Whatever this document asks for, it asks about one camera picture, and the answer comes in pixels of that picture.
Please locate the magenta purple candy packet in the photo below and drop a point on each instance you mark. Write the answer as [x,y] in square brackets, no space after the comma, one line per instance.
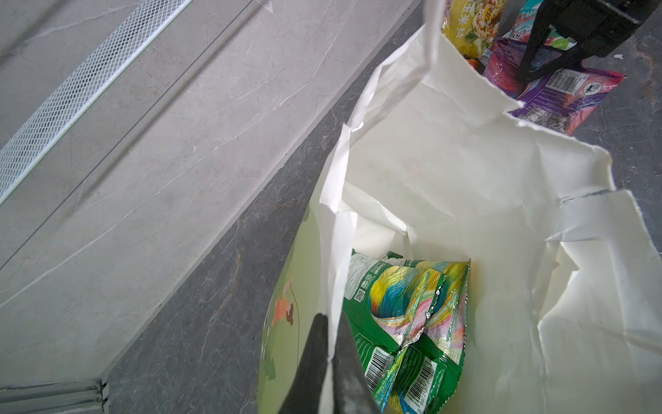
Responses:
[560,101]

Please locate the floral white paper bag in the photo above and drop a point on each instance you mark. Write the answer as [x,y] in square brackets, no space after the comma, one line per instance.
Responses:
[564,293]

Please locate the green yellow striped candy packet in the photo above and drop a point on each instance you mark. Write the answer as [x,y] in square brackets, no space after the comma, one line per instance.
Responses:
[387,303]

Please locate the yellow snack packet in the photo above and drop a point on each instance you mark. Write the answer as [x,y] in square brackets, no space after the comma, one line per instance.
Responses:
[472,25]

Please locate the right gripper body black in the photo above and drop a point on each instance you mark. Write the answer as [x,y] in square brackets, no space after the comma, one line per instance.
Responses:
[597,27]

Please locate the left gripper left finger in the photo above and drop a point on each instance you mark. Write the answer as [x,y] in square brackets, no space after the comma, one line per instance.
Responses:
[306,390]

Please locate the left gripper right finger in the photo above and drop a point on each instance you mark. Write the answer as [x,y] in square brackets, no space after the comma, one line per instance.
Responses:
[351,392]

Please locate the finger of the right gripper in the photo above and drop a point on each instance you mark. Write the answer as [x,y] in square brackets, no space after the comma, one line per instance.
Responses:
[537,40]

